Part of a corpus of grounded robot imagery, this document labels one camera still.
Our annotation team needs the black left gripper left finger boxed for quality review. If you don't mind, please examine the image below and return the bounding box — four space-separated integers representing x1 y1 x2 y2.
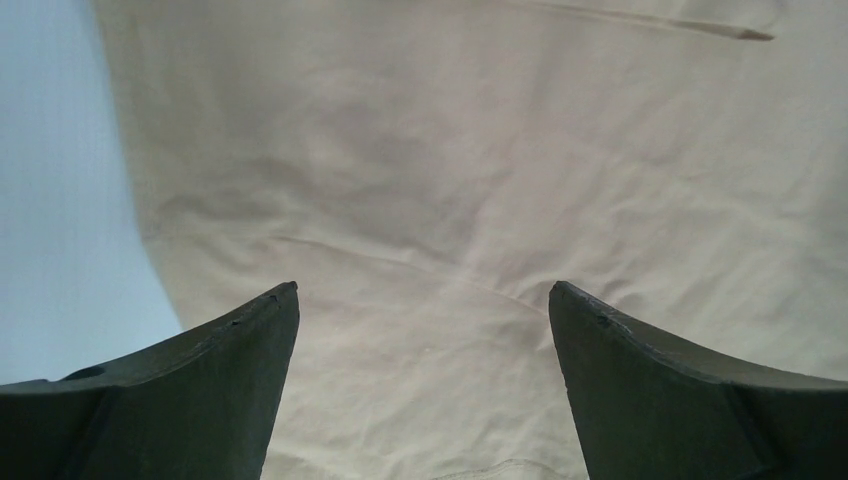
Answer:
1 282 300 479

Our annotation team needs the beige t-shirt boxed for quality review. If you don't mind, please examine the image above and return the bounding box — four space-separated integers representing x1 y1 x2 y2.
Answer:
93 1 847 479

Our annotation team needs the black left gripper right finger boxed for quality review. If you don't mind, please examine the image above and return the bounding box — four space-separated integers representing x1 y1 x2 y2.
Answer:
549 281 847 479

